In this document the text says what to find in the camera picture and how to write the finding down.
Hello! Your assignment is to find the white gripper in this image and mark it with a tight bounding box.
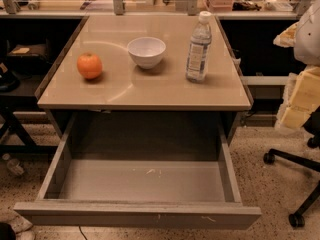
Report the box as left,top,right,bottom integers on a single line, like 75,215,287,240
273,23,320,130

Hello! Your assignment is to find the orange fruit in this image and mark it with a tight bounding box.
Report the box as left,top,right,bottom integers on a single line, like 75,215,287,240
77,53,102,80

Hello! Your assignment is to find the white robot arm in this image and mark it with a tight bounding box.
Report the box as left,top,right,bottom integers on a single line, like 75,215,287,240
273,0,320,134

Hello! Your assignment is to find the open grey top drawer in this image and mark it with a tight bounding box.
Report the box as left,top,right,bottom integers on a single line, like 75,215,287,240
14,112,261,229

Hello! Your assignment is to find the grey cabinet with glossy top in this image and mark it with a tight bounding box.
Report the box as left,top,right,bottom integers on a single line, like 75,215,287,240
34,14,255,145

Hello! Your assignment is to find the clear plastic water bottle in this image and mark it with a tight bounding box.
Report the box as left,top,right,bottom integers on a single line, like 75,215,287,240
186,11,212,82

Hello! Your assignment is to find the black office chair base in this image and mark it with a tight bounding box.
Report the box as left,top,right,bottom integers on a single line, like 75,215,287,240
262,136,320,229

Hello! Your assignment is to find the white bowl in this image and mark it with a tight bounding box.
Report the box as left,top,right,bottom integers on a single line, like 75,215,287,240
127,37,166,69

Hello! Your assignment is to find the black side table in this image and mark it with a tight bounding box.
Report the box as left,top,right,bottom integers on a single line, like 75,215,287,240
0,40,56,154

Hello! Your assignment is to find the small bottle on floor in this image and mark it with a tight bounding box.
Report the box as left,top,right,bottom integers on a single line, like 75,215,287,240
2,153,25,176

